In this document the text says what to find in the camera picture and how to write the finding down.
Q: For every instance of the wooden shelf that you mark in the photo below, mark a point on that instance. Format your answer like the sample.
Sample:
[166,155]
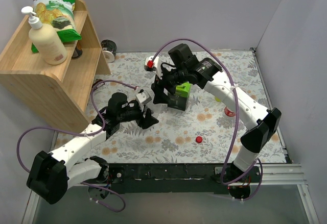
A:
[57,93]

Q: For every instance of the black tape roll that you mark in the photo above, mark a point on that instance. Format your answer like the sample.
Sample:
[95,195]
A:
[109,48]

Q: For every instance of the green Gillette razor box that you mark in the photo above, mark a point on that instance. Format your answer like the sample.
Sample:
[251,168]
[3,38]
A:
[179,99]

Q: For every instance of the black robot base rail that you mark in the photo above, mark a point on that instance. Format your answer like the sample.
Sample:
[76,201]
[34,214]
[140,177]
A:
[163,178]

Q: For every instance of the cassava chips bag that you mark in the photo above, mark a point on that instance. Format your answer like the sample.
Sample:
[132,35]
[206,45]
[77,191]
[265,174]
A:
[60,15]

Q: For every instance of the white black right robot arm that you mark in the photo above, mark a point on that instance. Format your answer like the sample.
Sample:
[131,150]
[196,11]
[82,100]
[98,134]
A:
[211,75]

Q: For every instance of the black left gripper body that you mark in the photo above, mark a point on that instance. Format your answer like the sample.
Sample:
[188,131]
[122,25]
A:
[142,117]

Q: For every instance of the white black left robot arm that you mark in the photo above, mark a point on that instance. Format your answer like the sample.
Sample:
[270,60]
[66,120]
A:
[53,173]

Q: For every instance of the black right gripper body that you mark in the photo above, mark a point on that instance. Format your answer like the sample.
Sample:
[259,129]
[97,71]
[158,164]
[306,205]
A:
[162,86]

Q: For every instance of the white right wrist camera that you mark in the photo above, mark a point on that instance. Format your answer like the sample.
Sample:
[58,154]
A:
[153,65]

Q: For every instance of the red label water bottle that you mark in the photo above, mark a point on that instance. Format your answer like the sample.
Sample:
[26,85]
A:
[230,111]

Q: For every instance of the red bottle cap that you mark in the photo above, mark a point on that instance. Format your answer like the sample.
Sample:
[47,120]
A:
[199,139]

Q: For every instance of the cream lotion pump bottle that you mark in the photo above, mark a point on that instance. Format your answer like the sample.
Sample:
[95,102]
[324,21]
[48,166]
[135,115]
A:
[45,39]

